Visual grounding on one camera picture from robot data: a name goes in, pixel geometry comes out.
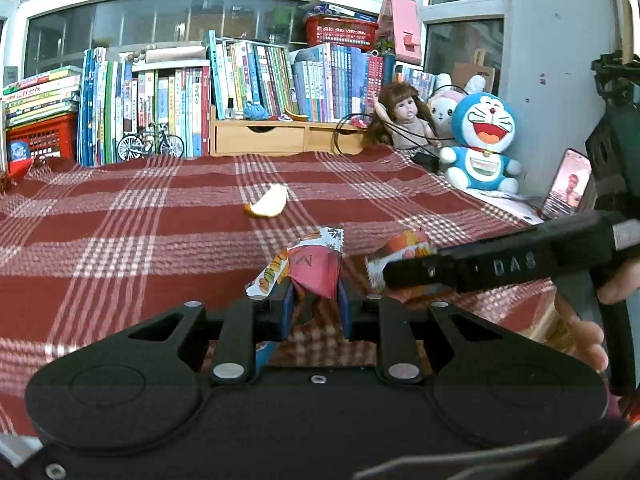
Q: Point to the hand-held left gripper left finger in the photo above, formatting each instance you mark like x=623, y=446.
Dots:
x=289, y=310

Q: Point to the row of colourful paperback books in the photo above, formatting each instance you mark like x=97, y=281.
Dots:
x=250, y=75

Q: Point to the black charger block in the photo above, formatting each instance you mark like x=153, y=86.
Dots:
x=426, y=161

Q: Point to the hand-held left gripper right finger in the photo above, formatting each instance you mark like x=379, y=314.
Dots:
x=343, y=310

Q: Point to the yellow banana toy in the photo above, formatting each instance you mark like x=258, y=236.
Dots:
x=297, y=116

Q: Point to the row of children's picture books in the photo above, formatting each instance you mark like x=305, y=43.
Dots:
x=170, y=110

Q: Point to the stack of flat books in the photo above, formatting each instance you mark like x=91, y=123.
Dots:
x=40, y=95

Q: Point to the blue yarn ball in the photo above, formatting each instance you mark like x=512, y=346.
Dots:
x=256, y=111

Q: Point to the pink macaron print wrapper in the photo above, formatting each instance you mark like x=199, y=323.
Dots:
x=315, y=270

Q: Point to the wooden desktop drawer organizer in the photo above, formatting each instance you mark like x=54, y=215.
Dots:
x=260, y=137

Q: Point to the row of tall thin books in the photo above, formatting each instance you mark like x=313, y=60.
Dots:
x=102, y=110

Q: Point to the row of small books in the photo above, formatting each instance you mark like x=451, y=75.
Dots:
x=415, y=80

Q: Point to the small green plant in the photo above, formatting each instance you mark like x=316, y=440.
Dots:
x=384, y=46

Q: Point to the white bunny plush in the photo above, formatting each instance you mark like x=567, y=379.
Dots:
x=445, y=107

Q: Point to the orange peel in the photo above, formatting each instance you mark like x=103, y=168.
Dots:
x=270, y=205

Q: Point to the black miniature bicycle model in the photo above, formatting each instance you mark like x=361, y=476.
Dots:
x=131, y=147

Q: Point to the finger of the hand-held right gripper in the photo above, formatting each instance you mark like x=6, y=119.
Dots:
x=420, y=270

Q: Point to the pink toy house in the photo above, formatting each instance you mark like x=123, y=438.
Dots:
x=400, y=25

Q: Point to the brown-haired doll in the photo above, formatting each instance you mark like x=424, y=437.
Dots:
x=405, y=110

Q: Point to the blue cat robot plush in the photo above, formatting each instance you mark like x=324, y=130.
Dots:
x=482, y=125

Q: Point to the person's right hand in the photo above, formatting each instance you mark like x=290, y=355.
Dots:
x=585, y=337

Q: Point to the blue round tin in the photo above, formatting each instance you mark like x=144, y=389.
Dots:
x=19, y=150

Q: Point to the red plastic crate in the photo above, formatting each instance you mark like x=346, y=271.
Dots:
x=45, y=135

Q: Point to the small wooden easel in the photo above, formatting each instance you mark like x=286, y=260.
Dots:
x=478, y=56

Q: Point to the small glass bottle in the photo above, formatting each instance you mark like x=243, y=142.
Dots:
x=230, y=110

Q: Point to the red plastic basket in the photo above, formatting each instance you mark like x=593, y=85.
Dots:
x=340, y=32

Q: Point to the smartphone with lit screen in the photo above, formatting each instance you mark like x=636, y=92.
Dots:
x=567, y=185

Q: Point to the orange macaron print wrapper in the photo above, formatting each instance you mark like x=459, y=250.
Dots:
x=405, y=242

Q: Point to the row of purple-blue books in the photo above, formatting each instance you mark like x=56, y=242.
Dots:
x=340, y=80

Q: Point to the red plaid blanket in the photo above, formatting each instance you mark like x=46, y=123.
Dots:
x=150, y=240

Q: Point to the cardboard box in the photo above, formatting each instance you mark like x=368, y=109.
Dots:
x=472, y=77

